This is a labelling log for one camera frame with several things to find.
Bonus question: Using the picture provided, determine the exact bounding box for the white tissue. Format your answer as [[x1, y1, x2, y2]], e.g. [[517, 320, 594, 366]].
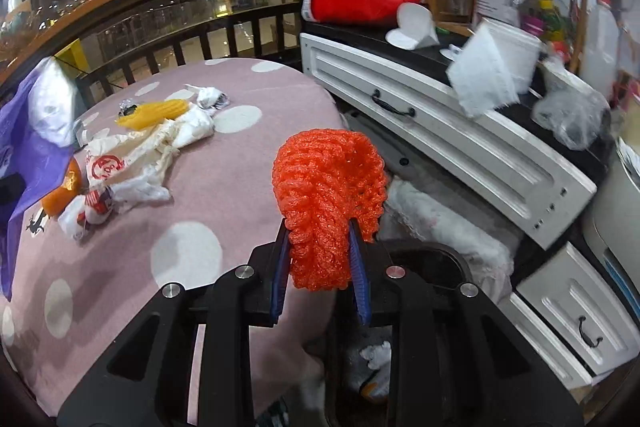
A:
[[349, 340, 392, 402]]

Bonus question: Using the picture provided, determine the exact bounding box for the orange foam fruit net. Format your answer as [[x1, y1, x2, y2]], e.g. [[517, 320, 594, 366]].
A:
[[271, 129, 387, 291]]

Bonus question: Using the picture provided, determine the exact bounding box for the white red printed plastic bag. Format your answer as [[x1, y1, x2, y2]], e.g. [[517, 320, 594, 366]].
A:
[[85, 120, 179, 206]]

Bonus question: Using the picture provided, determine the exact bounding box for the purple plastic bag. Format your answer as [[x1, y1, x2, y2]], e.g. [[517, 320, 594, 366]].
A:
[[1, 57, 77, 299]]

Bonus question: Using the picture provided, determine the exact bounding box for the orange peel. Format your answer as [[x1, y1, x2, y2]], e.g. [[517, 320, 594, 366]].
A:
[[41, 158, 82, 218]]

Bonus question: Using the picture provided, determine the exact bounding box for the black trash bin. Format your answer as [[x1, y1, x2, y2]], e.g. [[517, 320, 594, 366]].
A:
[[324, 239, 471, 426]]

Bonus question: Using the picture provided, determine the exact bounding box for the white fluffy rug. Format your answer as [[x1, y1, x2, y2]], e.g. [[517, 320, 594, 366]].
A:
[[378, 176, 523, 303]]

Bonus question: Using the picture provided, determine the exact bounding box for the small white crumpled wrapper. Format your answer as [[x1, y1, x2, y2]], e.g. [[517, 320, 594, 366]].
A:
[[186, 84, 230, 116]]

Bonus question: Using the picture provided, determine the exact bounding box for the crumpled white plastic bag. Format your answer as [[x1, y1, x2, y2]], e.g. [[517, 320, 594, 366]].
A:
[[58, 180, 171, 242]]

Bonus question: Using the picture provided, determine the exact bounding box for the white drawer cabinet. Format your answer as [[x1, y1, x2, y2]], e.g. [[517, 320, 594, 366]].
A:
[[300, 32, 639, 389]]

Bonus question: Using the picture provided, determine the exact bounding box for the pink polka dot tablecloth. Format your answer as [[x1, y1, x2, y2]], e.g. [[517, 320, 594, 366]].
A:
[[1, 58, 342, 416]]

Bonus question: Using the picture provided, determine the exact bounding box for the crumpled silver wrapper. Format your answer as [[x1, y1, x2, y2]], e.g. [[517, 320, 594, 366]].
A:
[[118, 98, 138, 117]]

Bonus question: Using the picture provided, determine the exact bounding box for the white appliance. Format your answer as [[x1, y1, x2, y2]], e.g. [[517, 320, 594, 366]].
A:
[[582, 144, 639, 317]]

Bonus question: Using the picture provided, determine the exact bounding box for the wooden railing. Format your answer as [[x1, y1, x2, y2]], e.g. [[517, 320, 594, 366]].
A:
[[1, 0, 302, 107]]

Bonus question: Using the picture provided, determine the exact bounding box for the white paper cup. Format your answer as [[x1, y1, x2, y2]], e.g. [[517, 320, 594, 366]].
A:
[[385, 2, 439, 51]]

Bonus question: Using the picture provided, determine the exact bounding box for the clear plastic bag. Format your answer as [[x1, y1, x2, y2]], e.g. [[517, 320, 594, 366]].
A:
[[532, 57, 610, 150]]

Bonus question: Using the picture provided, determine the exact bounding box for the white plastic jug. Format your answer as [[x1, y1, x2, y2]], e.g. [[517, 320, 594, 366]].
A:
[[579, 0, 620, 100]]

